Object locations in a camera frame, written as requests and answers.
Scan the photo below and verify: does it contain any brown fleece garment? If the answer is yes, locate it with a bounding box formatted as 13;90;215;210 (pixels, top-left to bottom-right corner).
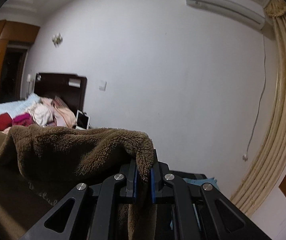
0;125;154;239

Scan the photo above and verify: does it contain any magenta folded clothes stack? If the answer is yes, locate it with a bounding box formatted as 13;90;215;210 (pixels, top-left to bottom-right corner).
12;113;34;127

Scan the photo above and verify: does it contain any blue folded garment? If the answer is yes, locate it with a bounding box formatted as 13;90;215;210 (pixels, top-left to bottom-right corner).
184;177;220;190

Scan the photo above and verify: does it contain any black plastic sheet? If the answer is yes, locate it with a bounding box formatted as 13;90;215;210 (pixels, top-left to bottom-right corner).
171;170;207;179

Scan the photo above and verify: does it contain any white tablet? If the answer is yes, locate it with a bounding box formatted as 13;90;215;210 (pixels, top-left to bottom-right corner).
76;110;90;129

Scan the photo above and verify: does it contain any pink striped pillow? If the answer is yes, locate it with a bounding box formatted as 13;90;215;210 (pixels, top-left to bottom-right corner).
53;96;76;128

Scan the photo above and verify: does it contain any beige curtain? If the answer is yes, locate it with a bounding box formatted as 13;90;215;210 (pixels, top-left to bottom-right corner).
231;0;286;217

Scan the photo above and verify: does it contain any white crumpled garment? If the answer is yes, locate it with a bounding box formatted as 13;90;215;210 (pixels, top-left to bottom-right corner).
26;98;54;127

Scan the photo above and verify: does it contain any dark wooden headboard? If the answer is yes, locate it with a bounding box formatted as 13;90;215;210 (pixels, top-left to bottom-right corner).
34;73;87;114

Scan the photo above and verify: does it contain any red folded garment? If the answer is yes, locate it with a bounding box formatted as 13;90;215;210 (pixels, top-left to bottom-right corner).
0;113;12;131

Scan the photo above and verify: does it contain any white power cable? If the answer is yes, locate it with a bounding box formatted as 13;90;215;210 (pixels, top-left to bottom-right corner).
242;33;267;162

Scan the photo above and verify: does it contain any white wall switch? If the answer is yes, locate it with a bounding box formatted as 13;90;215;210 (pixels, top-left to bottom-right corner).
99;80;107;91

